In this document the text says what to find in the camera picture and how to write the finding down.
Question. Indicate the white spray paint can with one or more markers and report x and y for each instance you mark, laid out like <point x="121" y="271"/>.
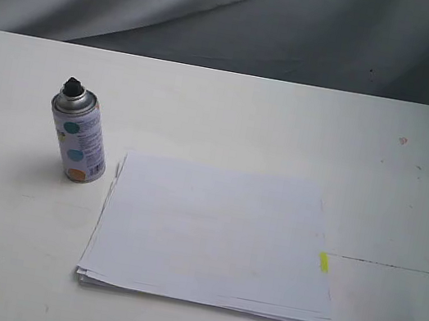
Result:
<point x="78" y="124"/>

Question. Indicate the white paper stack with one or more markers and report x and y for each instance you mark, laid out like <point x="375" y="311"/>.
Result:
<point x="224" y="238"/>

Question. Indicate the yellow tape marker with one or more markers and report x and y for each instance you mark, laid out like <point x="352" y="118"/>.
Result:
<point x="324" y="262"/>

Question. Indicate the grey backdrop cloth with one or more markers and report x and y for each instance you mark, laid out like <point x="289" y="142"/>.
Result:
<point x="375" y="47"/>

